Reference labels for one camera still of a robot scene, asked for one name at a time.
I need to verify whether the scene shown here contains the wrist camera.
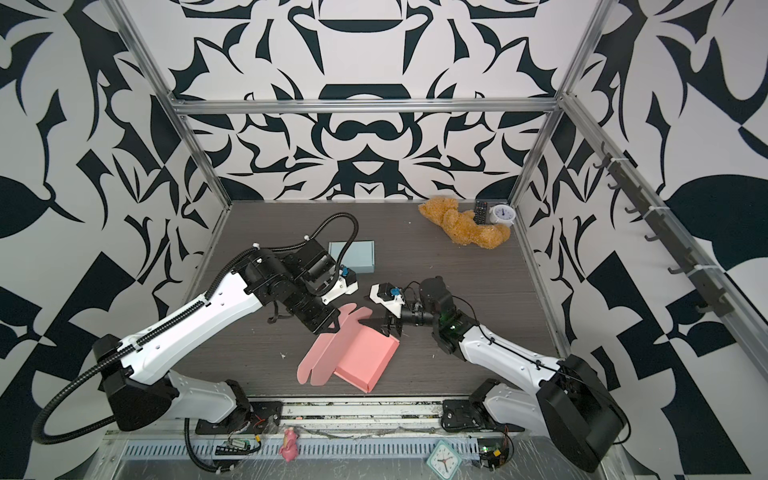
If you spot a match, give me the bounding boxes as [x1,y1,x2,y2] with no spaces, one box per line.
[369,283,406,318]
[321,267,358,305]

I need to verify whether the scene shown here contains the pink small toy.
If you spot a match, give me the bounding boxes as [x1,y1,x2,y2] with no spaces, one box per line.
[279,427,299,462]

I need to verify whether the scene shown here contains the circuit board right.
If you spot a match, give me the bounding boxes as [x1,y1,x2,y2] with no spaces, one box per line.
[474,437,515,471]

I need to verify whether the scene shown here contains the black coat hook rail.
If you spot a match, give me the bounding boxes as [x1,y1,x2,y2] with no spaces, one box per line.
[595,149,736,318]

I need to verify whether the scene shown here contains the pink paper box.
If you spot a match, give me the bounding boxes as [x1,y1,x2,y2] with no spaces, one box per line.
[297,303,400,393]

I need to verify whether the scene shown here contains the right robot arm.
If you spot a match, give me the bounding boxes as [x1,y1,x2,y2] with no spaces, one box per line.
[369,276,631,472]

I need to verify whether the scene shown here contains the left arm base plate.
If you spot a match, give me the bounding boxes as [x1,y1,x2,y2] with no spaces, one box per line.
[194,400,283,435]

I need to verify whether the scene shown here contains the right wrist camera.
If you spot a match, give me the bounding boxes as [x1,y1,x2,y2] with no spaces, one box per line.
[369,283,406,318]

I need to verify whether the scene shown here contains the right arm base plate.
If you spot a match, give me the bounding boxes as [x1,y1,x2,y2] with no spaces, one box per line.
[440,399,524,433]

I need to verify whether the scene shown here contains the white round alarm clock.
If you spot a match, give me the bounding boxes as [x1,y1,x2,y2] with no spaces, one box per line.
[487,204,517,227]

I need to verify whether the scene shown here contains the brown teddy bear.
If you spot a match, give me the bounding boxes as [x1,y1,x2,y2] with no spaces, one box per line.
[418,197,511,250]

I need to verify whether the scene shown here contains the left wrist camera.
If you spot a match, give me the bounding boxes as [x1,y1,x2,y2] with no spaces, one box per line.
[321,267,358,305]

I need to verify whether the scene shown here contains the teal square clock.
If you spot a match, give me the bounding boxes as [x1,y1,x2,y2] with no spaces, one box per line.
[426,440,463,480]

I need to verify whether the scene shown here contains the light blue paper box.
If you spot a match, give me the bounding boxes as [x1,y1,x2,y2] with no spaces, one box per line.
[341,240,375,274]

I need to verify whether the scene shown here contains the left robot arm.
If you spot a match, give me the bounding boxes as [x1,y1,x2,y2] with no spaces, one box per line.
[93,240,358,433]

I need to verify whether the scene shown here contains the black corrugated cable left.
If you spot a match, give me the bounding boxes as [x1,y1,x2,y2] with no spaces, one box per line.
[31,212,361,475]

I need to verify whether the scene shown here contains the black remote control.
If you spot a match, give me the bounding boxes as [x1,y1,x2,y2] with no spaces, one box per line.
[473,200,488,225]

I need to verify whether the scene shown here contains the green circuit board left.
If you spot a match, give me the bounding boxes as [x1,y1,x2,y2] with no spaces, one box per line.
[215,436,262,456]

